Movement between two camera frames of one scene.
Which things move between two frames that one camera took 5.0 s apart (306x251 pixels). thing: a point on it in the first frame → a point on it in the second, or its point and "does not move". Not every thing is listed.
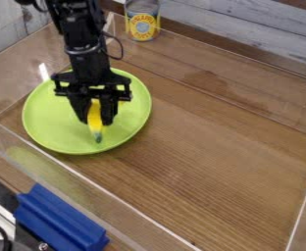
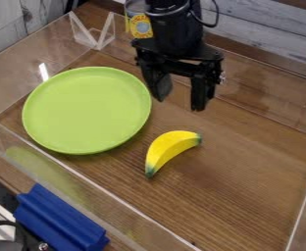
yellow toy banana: (94, 118) → (167, 145)
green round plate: (57, 128) does not move
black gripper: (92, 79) → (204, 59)
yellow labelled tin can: (144, 20) does not move
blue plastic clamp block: (55, 224) does not move
